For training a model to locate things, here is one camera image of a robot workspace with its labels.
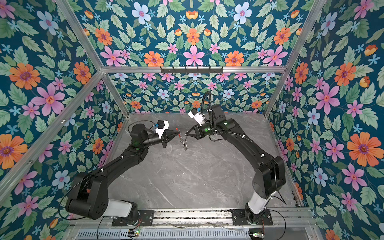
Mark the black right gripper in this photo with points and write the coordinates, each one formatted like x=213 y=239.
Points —
x=199 y=134

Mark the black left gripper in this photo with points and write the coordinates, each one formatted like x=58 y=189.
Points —
x=165 y=138

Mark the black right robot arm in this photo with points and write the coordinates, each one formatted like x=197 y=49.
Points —
x=270 y=173

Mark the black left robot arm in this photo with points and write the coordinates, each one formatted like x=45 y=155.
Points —
x=89 y=197

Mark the aluminium left side bar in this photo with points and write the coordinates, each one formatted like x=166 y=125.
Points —
x=12 y=178

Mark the aluminium horizontal back bar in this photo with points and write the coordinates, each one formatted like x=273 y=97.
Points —
x=258 y=69

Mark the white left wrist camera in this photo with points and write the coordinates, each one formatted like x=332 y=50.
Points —
x=161 y=126

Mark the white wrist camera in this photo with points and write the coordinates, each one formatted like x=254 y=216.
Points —
x=161 y=126
x=197 y=116

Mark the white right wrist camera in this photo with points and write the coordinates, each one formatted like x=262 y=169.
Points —
x=197 y=116

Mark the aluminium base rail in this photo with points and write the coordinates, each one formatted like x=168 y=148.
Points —
x=226 y=218

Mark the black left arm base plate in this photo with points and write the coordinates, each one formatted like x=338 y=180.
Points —
x=137 y=218

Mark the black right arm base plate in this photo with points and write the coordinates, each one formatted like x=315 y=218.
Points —
x=247 y=218

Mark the white perforated cable tray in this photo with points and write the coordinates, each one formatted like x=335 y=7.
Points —
x=164 y=234

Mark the aluminium corner post left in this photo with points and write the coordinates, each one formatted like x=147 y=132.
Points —
x=78 y=30

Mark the aluminium corner post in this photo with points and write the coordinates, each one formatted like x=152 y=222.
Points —
x=78 y=30
x=313 y=15

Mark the aluminium corner post right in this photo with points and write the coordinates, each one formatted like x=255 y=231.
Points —
x=313 y=15

